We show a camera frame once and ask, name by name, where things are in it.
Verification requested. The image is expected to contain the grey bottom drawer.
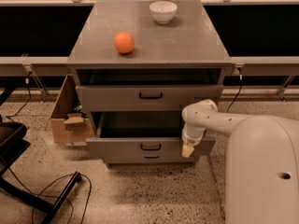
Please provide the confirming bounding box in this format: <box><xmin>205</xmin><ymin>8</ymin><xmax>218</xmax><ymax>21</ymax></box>
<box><xmin>102</xmin><ymin>156</ymin><xmax>199</xmax><ymax>165</ymax></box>

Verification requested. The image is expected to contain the brown cardboard box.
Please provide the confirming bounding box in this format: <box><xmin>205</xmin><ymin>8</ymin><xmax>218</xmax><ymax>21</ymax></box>
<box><xmin>50</xmin><ymin>75</ymin><xmax>93</xmax><ymax>144</ymax></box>

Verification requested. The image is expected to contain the grey drawer cabinet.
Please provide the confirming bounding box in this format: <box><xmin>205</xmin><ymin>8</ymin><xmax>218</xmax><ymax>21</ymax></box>
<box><xmin>65</xmin><ymin>0</ymin><xmax>234</xmax><ymax>168</ymax></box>

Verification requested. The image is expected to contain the black cable right floor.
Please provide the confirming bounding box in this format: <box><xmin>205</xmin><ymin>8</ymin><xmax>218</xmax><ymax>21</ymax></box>
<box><xmin>226</xmin><ymin>75</ymin><xmax>244</xmax><ymax>114</ymax></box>

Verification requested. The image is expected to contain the grey top drawer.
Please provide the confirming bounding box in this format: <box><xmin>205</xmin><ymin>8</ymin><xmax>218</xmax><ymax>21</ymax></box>
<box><xmin>76</xmin><ymin>85</ymin><xmax>223</xmax><ymax>112</ymax></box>

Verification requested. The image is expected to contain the black cable left floor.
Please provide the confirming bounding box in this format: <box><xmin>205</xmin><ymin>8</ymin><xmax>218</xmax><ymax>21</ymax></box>
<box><xmin>6</xmin><ymin>166</ymin><xmax>93</xmax><ymax>224</ymax></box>

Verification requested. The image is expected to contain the orange fruit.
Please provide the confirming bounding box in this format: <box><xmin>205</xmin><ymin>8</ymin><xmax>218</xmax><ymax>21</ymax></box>
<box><xmin>113</xmin><ymin>32</ymin><xmax>135</xmax><ymax>54</ymax></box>

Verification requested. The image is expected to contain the black cable floor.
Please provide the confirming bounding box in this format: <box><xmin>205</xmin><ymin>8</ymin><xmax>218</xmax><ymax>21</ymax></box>
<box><xmin>6</xmin><ymin>166</ymin><xmax>93</xmax><ymax>224</ymax></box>
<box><xmin>226</xmin><ymin>75</ymin><xmax>244</xmax><ymax>114</ymax></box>

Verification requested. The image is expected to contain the white bowl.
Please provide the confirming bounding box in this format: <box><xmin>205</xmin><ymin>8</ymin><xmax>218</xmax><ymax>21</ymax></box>
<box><xmin>149</xmin><ymin>1</ymin><xmax>178</xmax><ymax>24</ymax></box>

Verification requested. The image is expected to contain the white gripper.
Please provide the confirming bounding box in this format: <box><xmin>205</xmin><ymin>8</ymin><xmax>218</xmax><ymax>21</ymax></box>
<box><xmin>181</xmin><ymin>124</ymin><xmax>206</xmax><ymax>158</ymax></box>

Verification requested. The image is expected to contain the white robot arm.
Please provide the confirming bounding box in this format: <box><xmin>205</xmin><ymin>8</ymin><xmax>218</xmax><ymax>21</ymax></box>
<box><xmin>182</xmin><ymin>100</ymin><xmax>299</xmax><ymax>224</ymax></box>

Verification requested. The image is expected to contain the black cable left wall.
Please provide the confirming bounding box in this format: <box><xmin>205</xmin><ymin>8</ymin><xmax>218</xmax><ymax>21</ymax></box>
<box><xmin>5</xmin><ymin>71</ymin><xmax>33</xmax><ymax>120</ymax></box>

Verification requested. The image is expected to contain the grey drawer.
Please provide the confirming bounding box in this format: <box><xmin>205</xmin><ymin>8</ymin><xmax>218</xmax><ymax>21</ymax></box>
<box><xmin>76</xmin><ymin>85</ymin><xmax>223</xmax><ymax>112</ymax></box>
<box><xmin>102</xmin><ymin>156</ymin><xmax>199</xmax><ymax>165</ymax></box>
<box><xmin>87</xmin><ymin>111</ymin><xmax>215</xmax><ymax>159</ymax></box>

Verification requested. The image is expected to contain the black chair base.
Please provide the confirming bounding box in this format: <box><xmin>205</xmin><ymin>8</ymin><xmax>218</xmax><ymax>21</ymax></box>
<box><xmin>0</xmin><ymin>91</ymin><xmax>90</xmax><ymax>224</ymax></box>

